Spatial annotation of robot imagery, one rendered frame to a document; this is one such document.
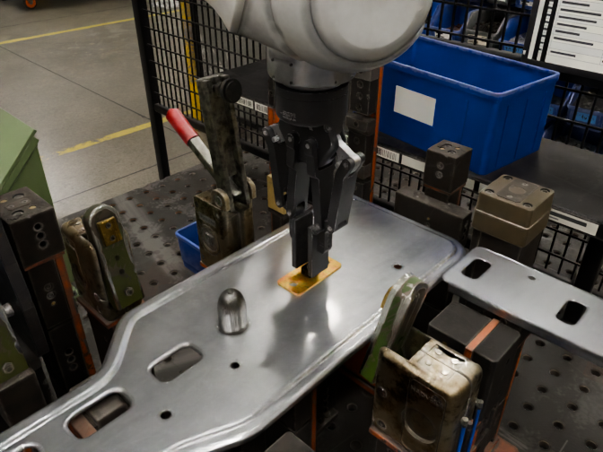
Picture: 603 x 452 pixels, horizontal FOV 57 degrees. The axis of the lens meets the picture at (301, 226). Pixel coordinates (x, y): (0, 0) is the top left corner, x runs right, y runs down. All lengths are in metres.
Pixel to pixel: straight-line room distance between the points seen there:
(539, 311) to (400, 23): 0.45
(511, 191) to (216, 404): 0.48
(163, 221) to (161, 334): 0.79
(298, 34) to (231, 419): 0.35
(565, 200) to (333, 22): 0.62
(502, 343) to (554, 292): 0.10
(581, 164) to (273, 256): 0.53
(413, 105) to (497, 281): 0.36
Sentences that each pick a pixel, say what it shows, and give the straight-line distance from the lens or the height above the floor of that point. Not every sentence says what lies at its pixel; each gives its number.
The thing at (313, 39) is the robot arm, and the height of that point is 1.35.
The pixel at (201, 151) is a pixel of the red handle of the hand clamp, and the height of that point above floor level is 1.11.
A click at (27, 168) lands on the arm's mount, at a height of 1.00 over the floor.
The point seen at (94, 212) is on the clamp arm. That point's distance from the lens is 0.66.
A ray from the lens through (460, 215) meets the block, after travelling 0.85.
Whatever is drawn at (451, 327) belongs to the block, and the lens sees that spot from 0.68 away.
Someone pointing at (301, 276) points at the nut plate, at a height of 1.00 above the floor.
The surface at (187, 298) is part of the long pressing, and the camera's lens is 0.68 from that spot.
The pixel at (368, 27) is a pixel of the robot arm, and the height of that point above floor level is 1.35.
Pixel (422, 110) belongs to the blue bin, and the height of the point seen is 1.10.
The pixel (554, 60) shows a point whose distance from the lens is 1.04.
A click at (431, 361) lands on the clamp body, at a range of 0.54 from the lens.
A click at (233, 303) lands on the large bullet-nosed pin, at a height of 1.04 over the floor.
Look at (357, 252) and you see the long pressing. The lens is 0.74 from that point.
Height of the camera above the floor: 1.43
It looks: 33 degrees down
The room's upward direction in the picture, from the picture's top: straight up
